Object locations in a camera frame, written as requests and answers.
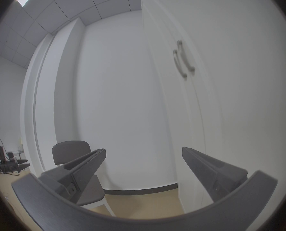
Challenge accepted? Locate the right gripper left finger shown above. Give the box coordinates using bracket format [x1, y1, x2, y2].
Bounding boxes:
[40, 148, 107, 203]

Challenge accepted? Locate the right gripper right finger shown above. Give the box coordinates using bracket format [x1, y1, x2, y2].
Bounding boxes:
[182, 147, 248, 204]

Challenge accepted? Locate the grey and white chair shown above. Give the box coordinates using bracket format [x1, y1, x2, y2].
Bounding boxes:
[40, 141, 116, 217]

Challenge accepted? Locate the white wardrobe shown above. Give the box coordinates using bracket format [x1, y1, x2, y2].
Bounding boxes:
[140, 0, 286, 214]

